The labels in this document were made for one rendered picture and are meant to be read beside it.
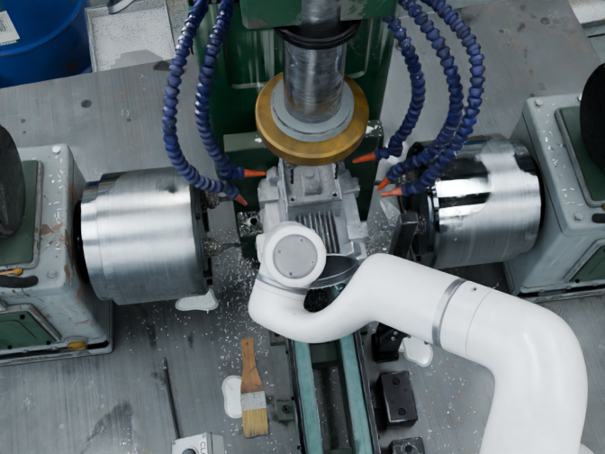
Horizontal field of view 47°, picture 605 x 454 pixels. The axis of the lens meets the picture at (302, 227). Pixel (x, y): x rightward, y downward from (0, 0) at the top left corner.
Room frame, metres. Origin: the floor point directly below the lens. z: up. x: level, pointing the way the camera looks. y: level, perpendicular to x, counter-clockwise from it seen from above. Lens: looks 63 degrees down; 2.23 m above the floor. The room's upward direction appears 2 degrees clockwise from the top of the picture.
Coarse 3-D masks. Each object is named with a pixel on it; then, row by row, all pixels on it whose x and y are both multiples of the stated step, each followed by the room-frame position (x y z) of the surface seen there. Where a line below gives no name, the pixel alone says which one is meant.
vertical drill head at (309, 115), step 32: (320, 0) 0.62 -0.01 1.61; (288, 64) 0.64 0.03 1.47; (320, 64) 0.62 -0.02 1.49; (288, 96) 0.64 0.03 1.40; (320, 96) 0.62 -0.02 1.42; (352, 96) 0.68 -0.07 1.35; (288, 128) 0.62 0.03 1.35; (320, 128) 0.61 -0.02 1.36; (352, 128) 0.63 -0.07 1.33; (288, 160) 0.58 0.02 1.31; (320, 160) 0.58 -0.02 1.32
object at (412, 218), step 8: (400, 216) 0.52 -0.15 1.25; (408, 216) 0.52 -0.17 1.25; (416, 216) 0.52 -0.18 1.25; (400, 224) 0.51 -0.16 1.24; (408, 224) 0.51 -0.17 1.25; (416, 224) 0.51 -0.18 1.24; (400, 232) 0.51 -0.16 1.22; (408, 232) 0.51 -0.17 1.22; (392, 240) 0.53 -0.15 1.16; (400, 240) 0.51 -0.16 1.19; (408, 240) 0.51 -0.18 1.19; (392, 248) 0.52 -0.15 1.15; (400, 248) 0.51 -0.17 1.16; (408, 248) 0.51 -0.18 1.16; (400, 256) 0.51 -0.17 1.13
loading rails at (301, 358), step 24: (336, 288) 0.53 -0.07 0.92; (360, 336) 0.43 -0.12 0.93; (288, 360) 0.40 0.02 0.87; (312, 360) 0.40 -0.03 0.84; (336, 360) 0.41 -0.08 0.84; (360, 360) 0.38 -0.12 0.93; (312, 384) 0.34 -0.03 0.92; (360, 384) 0.34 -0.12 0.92; (288, 408) 0.31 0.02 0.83; (312, 408) 0.29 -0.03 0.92; (360, 408) 0.29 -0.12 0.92; (312, 432) 0.25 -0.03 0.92; (360, 432) 0.25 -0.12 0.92
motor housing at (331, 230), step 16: (272, 208) 0.63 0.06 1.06; (352, 208) 0.64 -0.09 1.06; (272, 224) 0.60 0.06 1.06; (304, 224) 0.59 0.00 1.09; (320, 224) 0.58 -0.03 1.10; (336, 224) 0.58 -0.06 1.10; (336, 240) 0.56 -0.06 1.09; (336, 256) 0.59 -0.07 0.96; (336, 272) 0.55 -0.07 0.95; (352, 272) 0.54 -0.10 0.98
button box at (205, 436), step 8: (208, 432) 0.21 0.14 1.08; (176, 440) 0.20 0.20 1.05; (184, 440) 0.20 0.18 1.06; (192, 440) 0.20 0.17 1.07; (200, 440) 0.20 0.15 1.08; (208, 440) 0.20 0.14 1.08; (216, 440) 0.20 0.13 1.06; (176, 448) 0.19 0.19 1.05; (184, 448) 0.19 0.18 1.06; (192, 448) 0.19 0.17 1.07; (200, 448) 0.19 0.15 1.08; (208, 448) 0.19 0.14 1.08; (216, 448) 0.19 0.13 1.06
